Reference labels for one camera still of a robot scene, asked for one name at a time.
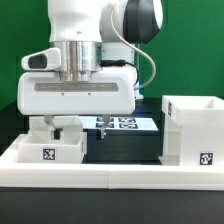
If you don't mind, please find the white drawer cabinet box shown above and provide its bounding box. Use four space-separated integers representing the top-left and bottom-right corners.
159 95 224 167

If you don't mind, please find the white border frame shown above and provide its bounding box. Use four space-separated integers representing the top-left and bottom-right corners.
0 143 224 191

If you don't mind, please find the white front drawer tray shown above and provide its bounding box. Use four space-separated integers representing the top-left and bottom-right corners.
18 131 87 164

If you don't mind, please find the black cable bundle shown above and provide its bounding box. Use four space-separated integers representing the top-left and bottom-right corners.
99 0 158 92

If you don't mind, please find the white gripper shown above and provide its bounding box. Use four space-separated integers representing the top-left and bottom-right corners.
17 71 135 140

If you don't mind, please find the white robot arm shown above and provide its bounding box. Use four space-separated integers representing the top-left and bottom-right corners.
17 0 163 139

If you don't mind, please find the white drawer tray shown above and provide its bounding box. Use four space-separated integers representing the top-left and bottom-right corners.
29 116 83 133
18 131 87 164

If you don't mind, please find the white marker sheet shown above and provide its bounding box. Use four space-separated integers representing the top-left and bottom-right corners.
80 116 158 131

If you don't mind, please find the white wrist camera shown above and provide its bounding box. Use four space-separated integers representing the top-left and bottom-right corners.
21 48 62 71

